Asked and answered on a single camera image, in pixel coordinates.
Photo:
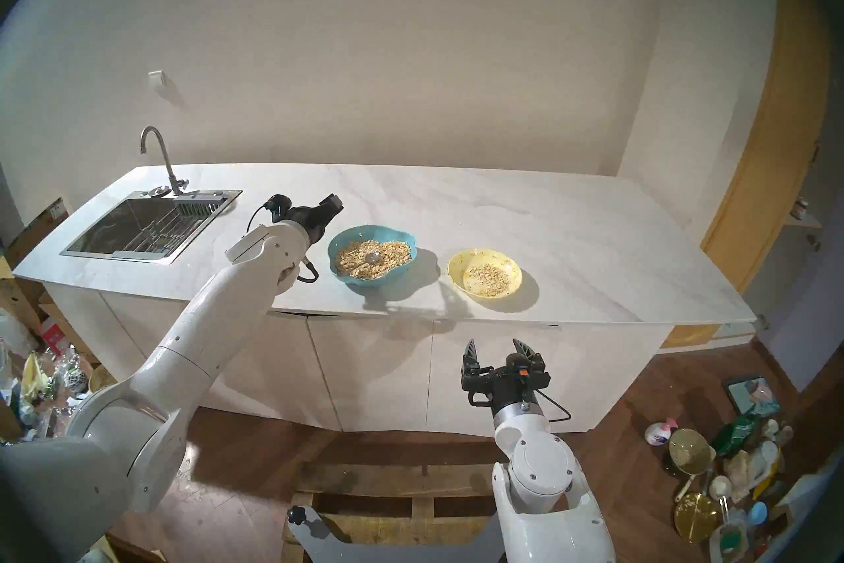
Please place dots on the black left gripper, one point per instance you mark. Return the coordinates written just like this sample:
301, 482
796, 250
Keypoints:
310, 224

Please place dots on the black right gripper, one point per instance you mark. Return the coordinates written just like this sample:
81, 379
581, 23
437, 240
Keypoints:
517, 397

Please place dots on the metal spoon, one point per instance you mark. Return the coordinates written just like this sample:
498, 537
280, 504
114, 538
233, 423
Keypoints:
374, 256

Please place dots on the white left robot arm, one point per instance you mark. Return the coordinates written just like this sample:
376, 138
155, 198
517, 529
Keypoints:
198, 331

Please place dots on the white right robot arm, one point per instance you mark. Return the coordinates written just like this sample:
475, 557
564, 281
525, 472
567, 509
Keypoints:
541, 476

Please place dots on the small oat cereal heap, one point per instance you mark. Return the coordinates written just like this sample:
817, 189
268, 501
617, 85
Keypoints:
486, 280

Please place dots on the large oat cereal heap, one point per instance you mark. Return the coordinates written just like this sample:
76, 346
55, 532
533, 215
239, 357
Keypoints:
395, 258

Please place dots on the blue flower-shaped bowl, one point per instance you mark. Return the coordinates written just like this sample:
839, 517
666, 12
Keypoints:
369, 283

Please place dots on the yellow floral bowl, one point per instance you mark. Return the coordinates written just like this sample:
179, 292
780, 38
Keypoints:
514, 268

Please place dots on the white and green scoop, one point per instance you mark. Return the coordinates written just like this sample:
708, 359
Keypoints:
728, 538

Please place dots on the white counter cabinet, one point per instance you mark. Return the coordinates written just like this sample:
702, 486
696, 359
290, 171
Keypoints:
395, 370

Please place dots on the wooden pallet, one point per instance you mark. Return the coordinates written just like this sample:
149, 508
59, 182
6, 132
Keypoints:
395, 482

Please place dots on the curved metal faucet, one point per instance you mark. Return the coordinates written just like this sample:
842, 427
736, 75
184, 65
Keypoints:
165, 162

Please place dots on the metal sink drain rack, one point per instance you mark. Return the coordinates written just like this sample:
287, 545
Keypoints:
158, 235

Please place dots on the white pink-capped bottle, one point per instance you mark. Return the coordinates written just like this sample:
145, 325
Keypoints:
659, 433

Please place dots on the stainless steel sink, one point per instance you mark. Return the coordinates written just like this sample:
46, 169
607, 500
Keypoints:
109, 232

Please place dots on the black framed picture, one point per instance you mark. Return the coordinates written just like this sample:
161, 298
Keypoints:
742, 393

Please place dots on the green snack bag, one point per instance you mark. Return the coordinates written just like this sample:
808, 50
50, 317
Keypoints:
738, 433

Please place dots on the gold round plate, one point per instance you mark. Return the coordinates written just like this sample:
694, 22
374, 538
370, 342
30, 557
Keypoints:
694, 517

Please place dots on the black star knob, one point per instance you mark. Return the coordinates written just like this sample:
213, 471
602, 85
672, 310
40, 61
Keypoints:
298, 515

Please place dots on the small white cup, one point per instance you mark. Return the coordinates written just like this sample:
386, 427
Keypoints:
720, 487

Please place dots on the wicker basket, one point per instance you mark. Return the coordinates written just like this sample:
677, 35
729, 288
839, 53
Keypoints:
102, 377

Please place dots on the white jug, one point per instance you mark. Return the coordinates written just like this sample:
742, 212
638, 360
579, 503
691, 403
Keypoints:
766, 461

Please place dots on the brown cardboard box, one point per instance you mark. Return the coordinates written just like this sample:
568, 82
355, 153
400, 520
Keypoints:
36, 235

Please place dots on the blue cup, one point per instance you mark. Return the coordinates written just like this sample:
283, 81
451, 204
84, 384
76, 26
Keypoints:
758, 512

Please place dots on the black-white patterned ball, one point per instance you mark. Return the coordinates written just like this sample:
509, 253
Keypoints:
78, 378

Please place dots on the red box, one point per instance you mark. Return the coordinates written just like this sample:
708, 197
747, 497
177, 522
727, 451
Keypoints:
53, 334

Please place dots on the wooden door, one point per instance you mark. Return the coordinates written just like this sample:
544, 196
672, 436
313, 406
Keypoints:
771, 172

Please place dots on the small white shelf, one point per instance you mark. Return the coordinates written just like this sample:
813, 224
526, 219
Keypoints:
801, 222

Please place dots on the small glass jar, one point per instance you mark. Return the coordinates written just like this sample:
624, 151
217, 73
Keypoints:
799, 209

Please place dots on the white plastic bag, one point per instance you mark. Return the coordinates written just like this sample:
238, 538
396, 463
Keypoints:
14, 334

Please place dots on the yellow-green bag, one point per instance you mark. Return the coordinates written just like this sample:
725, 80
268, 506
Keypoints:
33, 377

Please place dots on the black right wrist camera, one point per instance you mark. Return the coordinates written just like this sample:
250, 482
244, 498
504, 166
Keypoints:
525, 374

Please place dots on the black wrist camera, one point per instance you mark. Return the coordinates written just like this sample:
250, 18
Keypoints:
525, 374
279, 207

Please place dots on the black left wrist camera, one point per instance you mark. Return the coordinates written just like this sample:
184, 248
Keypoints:
279, 207

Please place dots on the white wall switch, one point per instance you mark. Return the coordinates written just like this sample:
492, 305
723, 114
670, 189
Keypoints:
156, 79

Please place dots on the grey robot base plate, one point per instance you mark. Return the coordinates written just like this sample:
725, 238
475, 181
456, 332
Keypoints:
395, 552

